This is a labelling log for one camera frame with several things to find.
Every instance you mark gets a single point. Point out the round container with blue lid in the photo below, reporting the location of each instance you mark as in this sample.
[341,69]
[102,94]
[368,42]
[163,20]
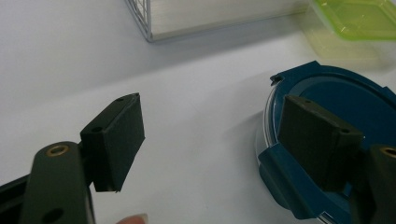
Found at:
[351,99]

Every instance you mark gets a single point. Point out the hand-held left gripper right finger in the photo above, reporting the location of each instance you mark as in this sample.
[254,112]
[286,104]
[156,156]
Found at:
[314,143]

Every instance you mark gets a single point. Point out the rectangular container with green lid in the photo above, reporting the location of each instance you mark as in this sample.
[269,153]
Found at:
[355,21]

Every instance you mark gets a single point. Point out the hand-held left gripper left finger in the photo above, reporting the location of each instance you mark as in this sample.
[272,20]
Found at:
[120,146]

